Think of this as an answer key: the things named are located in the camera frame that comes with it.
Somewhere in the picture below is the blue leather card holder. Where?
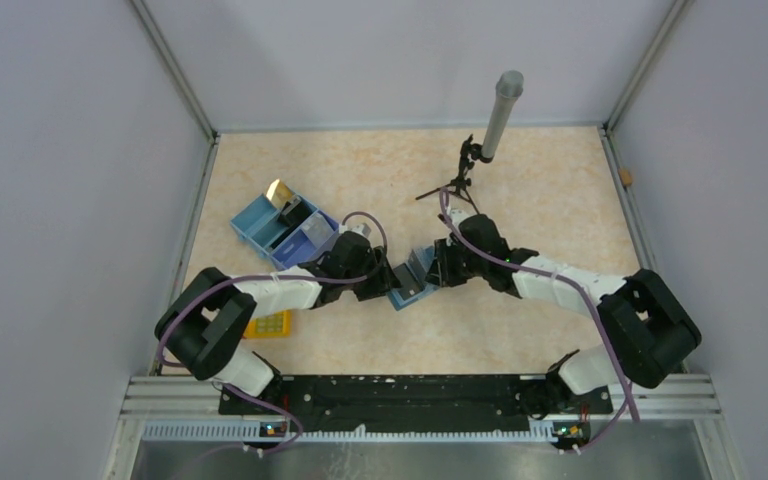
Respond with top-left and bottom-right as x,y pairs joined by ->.
387,246 -> 439,311

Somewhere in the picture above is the yellow toy brick block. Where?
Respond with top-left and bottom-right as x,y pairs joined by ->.
243,310 -> 292,339

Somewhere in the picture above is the aluminium table frame rail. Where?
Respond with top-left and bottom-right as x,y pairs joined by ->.
598,126 -> 722,421

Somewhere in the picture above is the white toothed cable strip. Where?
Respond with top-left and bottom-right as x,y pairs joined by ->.
142,420 -> 558,443

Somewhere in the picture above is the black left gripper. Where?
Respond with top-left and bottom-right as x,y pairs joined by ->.
342,245 -> 402,301

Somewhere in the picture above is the silver grey credit card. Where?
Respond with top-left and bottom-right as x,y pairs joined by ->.
301,212 -> 334,247

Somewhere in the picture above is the black credit card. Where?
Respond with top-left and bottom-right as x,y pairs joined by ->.
394,263 -> 424,300

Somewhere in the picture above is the blue compartment organizer tray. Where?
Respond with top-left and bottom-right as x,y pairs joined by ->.
230,194 -> 338,270

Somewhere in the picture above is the grey tube on stand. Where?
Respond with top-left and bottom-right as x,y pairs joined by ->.
480,70 -> 524,163

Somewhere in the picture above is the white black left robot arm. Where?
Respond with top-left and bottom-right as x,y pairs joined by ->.
154,230 -> 396,414

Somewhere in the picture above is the gold credit card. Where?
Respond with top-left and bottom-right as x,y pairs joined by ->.
265,179 -> 295,210

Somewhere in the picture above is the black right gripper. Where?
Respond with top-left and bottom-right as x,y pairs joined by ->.
424,236 -> 488,288

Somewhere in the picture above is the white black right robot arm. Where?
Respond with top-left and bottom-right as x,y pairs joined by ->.
426,207 -> 702,412

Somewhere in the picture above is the black mini tripod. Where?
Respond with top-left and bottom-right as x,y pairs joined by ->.
416,134 -> 482,213

